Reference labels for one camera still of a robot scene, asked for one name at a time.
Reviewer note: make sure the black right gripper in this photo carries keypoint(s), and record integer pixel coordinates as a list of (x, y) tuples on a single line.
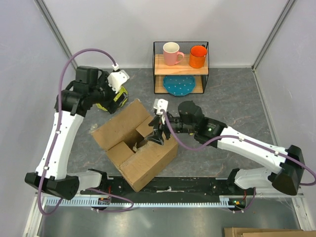
[(159, 123)]

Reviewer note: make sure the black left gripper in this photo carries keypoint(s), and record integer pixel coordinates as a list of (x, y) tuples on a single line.
[(111, 105)]

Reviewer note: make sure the brown cardboard express box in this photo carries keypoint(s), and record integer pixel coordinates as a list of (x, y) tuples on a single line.
[(123, 139)]

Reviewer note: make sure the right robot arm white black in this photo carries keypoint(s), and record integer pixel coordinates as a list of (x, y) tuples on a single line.
[(281, 168)]

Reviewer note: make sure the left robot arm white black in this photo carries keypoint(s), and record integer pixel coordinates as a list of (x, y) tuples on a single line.
[(91, 86)]

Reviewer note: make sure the green dotted plate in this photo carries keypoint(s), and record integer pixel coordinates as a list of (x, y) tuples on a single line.
[(112, 105)]

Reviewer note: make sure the blue dotted plate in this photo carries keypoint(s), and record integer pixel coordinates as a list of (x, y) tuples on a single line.
[(179, 85)]

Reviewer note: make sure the pink mug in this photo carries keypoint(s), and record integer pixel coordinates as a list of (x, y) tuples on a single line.
[(171, 53)]

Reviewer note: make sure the orange mug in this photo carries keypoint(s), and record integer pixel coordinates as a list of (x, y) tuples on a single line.
[(197, 56)]

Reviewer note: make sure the cardboard sheet corner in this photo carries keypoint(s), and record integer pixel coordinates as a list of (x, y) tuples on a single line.
[(253, 232)]

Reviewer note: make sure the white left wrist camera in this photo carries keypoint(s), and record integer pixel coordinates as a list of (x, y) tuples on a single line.
[(117, 79)]

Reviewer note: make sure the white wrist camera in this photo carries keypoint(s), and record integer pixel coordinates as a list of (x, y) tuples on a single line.
[(117, 79), (159, 106)]

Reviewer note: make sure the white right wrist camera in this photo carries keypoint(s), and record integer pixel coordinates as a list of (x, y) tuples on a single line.
[(159, 106)]

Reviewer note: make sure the black wire wooden shelf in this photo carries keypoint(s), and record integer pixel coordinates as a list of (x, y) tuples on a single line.
[(160, 69)]

